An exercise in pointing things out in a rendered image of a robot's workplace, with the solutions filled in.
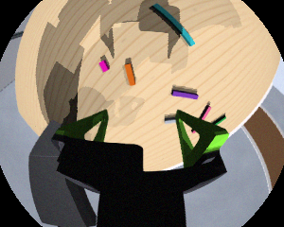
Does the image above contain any turquoise rod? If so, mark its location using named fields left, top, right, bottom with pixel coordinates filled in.
left=152, top=3, right=195, bottom=46

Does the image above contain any orange rod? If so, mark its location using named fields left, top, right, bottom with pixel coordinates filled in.
left=125, top=63, right=135, bottom=86

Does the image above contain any grey rod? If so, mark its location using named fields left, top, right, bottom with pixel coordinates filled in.
left=164, top=117, right=176, bottom=124

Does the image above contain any pink rod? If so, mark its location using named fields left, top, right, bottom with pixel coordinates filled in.
left=191, top=105, right=211, bottom=133

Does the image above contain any small magenta block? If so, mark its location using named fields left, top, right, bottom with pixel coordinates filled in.
left=99, top=61, right=110, bottom=73

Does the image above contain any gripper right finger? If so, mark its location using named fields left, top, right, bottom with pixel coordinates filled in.
left=175, top=110, right=229, bottom=167

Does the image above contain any green rod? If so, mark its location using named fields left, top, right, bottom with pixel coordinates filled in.
left=213, top=115, right=226, bottom=125

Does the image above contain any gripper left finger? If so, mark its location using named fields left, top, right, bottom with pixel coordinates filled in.
left=55, top=110, right=109, bottom=142

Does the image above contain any purple rod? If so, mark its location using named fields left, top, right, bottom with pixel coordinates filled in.
left=171, top=90, right=199, bottom=99

